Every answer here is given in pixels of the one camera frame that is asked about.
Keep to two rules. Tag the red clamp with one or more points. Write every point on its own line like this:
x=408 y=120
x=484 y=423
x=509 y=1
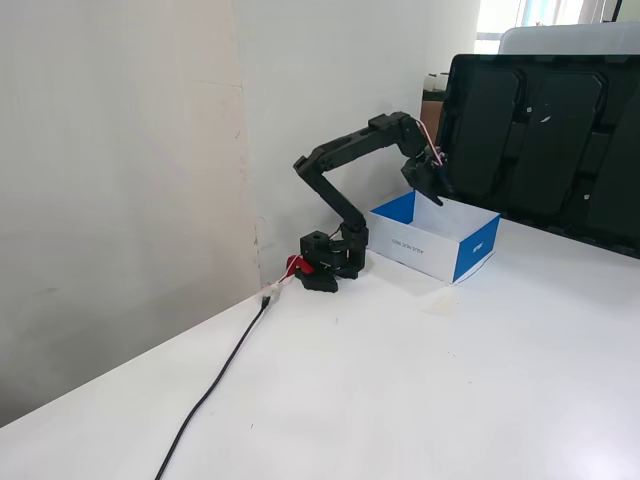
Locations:
x=300 y=264

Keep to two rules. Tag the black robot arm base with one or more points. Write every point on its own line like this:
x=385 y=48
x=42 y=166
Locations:
x=320 y=260

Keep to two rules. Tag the black moulded plastic tray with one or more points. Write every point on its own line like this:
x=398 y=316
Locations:
x=540 y=140

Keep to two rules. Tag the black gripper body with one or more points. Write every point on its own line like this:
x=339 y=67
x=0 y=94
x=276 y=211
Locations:
x=421 y=178

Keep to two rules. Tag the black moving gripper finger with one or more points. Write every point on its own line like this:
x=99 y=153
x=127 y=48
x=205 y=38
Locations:
x=443 y=181

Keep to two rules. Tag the blue and white cardboard box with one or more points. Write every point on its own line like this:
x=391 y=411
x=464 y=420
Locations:
x=430 y=240

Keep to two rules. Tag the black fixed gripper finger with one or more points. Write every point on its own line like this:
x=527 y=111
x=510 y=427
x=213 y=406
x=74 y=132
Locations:
x=431 y=196

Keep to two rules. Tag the white plastic container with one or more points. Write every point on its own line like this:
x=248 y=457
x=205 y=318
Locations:
x=570 y=39

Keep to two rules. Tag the brown cardboard carton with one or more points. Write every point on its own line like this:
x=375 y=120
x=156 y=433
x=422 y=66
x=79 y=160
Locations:
x=430 y=120

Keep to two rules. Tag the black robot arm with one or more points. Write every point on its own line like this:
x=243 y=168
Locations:
x=345 y=150

